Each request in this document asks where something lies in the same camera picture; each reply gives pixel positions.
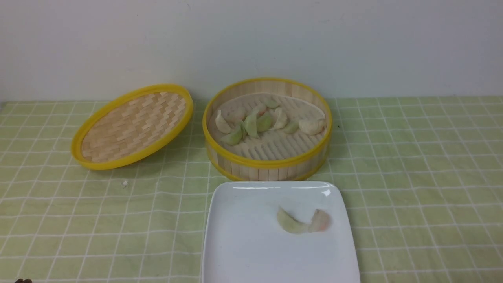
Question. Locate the small green dumpling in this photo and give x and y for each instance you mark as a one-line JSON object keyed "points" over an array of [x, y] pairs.
{"points": [[291, 127]]}

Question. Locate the cream white dumpling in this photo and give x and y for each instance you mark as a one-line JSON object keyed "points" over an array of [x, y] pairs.
{"points": [[311, 127]]}

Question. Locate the green dumpling on plate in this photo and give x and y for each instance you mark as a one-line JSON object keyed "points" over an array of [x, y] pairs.
{"points": [[289, 223]]}

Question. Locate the white square plate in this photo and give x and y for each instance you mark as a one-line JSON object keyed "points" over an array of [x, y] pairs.
{"points": [[245, 244]]}

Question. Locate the pink dumpling on plate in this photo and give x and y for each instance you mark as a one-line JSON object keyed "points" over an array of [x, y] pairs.
{"points": [[320, 221]]}

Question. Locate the yellow-rimmed bamboo steamer basket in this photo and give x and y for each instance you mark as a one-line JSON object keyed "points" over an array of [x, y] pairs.
{"points": [[242, 169]]}

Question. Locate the green dumpling front left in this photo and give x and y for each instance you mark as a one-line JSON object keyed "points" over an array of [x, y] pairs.
{"points": [[235, 136]]}

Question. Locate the green dumpling centre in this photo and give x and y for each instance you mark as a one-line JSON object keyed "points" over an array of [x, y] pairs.
{"points": [[250, 124]]}

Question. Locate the white steamer liner paper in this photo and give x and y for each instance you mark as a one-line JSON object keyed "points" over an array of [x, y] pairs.
{"points": [[271, 144]]}

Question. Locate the green dumpling middle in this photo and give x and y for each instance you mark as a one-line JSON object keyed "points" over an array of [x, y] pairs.
{"points": [[264, 122]]}

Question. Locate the pinkish dumpling at back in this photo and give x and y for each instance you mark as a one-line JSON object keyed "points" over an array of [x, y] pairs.
{"points": [[259, 110]]}

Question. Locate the green dumpling at back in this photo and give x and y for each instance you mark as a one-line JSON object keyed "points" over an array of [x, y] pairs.
{"points": [[271, 103]]}

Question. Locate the yellow-rimmed bamboo steamer lid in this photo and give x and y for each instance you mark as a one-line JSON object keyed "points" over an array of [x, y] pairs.
{"points": [[132, 127]]}

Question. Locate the green checkered tablecloth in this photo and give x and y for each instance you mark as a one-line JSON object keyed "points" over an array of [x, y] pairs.
{"points": [[421, 179]]}

